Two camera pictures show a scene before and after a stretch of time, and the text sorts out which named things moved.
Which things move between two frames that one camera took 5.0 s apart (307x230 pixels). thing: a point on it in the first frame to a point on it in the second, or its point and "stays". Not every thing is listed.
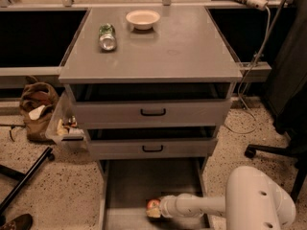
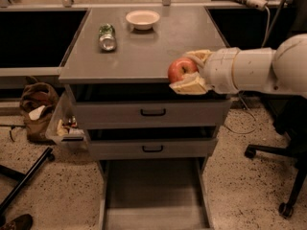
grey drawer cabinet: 151,87 stays
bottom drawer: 126,185 stays
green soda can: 107,36 stays
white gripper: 167,205 to 220,70
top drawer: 155,105 stays
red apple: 153,203 to 180,67
